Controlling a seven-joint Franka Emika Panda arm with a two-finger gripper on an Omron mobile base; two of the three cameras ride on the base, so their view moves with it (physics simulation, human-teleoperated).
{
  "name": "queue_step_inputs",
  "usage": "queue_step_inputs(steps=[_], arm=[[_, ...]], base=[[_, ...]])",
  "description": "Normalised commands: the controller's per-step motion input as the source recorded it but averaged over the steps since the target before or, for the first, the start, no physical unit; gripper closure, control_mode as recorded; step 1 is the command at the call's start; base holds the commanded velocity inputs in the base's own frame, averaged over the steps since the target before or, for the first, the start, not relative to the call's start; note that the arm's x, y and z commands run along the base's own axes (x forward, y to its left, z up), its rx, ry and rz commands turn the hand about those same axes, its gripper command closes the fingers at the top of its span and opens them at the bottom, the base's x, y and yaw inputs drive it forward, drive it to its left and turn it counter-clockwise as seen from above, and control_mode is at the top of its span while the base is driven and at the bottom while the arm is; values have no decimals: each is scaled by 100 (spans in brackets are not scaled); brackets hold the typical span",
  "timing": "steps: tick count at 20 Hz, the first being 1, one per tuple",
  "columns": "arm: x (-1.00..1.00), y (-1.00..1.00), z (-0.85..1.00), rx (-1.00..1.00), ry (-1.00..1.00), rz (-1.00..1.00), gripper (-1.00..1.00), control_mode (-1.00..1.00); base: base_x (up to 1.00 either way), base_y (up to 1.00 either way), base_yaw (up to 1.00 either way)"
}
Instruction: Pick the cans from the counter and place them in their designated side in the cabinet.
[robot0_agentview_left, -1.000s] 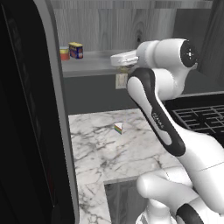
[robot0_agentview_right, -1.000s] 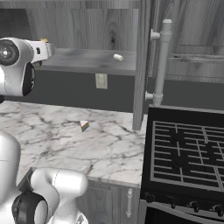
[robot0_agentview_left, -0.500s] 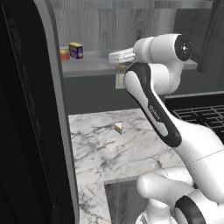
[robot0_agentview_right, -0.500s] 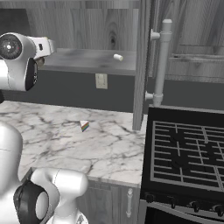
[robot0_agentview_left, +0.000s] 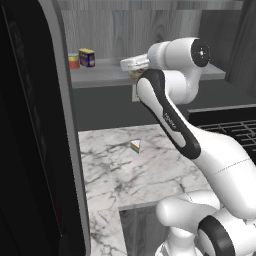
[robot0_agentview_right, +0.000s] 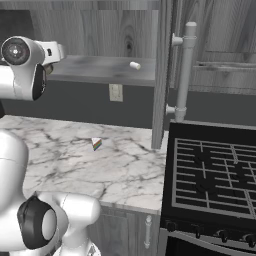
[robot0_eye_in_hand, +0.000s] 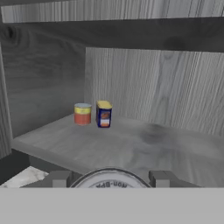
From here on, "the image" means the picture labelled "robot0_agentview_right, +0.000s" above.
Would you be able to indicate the grey wooden closed cabinet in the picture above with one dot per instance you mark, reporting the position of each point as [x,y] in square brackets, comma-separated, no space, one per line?
[223,43]

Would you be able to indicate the black stove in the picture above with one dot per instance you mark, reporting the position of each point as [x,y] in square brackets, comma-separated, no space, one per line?
[213,173]

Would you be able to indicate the grey wooden cabinet door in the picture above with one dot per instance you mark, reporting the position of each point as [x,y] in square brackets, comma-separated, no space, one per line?
[162,66]

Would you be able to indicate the grey wooden base cabinet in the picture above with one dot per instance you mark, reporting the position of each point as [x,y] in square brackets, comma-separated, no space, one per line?
[123,233]

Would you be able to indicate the grey wooden open cabinet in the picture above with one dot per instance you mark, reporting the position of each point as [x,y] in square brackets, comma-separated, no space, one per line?
[100,33]

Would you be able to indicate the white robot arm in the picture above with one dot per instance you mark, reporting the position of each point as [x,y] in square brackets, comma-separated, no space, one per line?
[13,83]

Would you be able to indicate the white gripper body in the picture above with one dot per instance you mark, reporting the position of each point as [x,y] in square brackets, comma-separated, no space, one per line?
[61,51]

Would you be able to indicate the small white cylinder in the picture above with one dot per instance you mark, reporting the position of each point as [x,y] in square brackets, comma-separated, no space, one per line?
[135,65]

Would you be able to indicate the black stove knob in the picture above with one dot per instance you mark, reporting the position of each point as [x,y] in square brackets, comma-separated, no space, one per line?
[171,226]
[197,230]
[223,236]
[250,240]

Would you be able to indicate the rainbow cake slice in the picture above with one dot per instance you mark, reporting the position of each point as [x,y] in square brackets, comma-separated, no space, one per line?
[96,144]

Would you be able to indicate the white wall outlet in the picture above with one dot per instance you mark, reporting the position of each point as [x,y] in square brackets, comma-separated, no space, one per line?
[115,92]

